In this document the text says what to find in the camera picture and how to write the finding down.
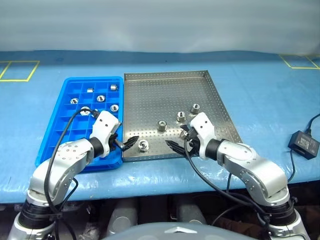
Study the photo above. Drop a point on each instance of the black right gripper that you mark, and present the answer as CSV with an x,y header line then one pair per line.
x,y
192,142

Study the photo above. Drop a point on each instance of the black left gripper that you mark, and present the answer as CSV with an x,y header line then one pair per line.
x,y
115,142

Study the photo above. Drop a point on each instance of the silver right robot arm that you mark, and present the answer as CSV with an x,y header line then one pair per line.
x,y
250,162

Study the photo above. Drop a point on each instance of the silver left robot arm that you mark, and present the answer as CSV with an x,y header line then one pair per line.
x,y
65,160

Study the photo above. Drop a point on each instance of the blue compartment tray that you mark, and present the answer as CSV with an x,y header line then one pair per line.
x,y
62,117

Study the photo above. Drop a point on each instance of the perforated metal tray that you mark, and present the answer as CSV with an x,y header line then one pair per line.
x,y
162,100

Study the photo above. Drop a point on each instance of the blue plastic table cover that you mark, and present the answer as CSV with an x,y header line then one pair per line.
x,y
262,100

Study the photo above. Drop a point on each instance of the grey rounded robot torso shell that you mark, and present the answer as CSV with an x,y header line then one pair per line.
x,y
180,232

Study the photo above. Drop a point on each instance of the black power adapter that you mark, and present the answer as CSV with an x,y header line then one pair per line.
x,y
303,145

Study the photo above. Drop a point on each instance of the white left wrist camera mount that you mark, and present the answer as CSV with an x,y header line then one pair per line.
x,y
105,122

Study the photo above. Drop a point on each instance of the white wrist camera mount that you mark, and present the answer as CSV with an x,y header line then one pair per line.
x,y
105,122
203,125

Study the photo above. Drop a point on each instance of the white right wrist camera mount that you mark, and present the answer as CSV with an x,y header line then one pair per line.
x,y
203,125

